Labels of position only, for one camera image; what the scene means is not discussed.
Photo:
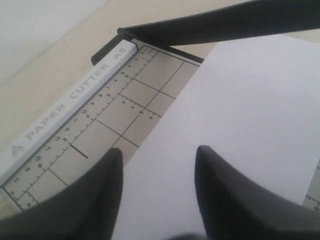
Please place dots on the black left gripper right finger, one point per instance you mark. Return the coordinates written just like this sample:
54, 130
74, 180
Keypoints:
233, 207

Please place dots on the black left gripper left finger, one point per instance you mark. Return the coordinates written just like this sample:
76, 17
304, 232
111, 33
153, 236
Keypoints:
86, 210

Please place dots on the white paper sheet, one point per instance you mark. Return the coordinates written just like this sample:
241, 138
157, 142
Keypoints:
256, 103

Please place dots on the black cutter blade arm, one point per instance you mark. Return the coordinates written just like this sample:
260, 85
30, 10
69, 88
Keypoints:
253, 18

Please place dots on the grey paper cutter base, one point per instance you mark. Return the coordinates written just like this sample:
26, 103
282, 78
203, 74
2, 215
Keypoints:
121, 114

